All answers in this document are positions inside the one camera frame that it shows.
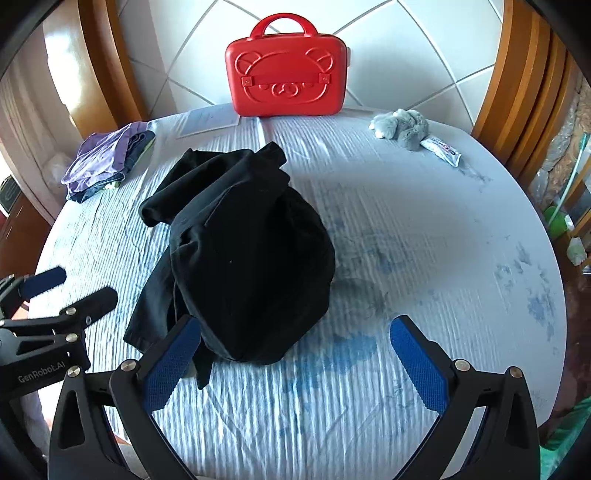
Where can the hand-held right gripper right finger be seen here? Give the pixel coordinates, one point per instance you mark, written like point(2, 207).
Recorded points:
point(418, 364)

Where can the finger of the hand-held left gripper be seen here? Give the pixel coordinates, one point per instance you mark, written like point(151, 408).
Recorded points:
point(92, 304)
point(44, 280)

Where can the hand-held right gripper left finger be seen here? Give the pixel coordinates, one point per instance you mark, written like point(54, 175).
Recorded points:
point(168, 369)

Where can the black pants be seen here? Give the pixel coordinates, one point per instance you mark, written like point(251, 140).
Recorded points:
point(244, 258)

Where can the stack of folded clothes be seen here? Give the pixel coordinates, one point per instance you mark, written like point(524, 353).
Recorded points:
point(97, 157)

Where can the dark box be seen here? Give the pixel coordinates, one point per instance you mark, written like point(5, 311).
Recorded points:
point(7, 194)

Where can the white plastic bag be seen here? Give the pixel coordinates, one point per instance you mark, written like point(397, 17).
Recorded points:
point(56, 167)

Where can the folded lime green garment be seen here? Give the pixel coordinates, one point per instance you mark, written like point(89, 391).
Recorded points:
point(112, 186)

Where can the bed with light blue sheet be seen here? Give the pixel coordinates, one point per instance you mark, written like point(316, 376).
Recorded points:
point(392, 221)

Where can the folded blue jeans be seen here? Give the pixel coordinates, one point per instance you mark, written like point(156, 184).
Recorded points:
point(137, 150)

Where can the green cloth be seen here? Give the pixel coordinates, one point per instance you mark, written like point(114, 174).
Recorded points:
point(568, 438)

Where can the green plastic basin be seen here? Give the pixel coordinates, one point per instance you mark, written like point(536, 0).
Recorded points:
point(556, 222)

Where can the white squeeze tube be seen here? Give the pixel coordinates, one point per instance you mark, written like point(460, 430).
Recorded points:
point(441, 150)

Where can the grey plush toy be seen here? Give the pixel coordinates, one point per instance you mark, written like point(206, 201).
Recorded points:
point(406, 127)

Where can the light green pole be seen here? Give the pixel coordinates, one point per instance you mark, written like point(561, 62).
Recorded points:
point(572, 173)

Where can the red bear-embossed carry case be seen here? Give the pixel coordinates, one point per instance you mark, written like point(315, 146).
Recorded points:
point(286, 92)

